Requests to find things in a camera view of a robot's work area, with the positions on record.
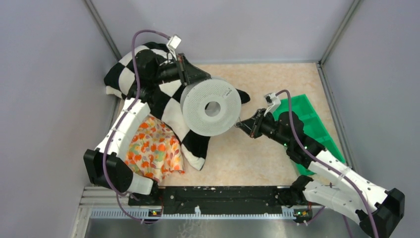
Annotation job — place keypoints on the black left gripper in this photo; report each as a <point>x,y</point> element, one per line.
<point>187,72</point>

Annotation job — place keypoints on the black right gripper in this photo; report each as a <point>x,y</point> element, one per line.
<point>252,126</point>

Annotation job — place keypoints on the grey plastic cable spool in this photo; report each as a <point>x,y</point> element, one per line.
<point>210,107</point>

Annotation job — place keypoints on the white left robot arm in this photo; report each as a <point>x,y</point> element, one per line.
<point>105,164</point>

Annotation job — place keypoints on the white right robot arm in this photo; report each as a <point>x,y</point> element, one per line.
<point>376,210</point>

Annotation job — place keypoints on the black white checkered blanket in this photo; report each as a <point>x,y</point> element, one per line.
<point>163,100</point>

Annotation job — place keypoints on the green plastic compartment bin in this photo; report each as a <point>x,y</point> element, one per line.
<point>313,126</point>

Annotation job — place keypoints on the orange floral cloth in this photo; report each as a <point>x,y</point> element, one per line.
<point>154,151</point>

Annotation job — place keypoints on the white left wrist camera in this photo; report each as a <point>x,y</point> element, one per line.
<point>173,43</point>

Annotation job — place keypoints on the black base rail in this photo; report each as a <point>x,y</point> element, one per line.
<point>226,200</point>

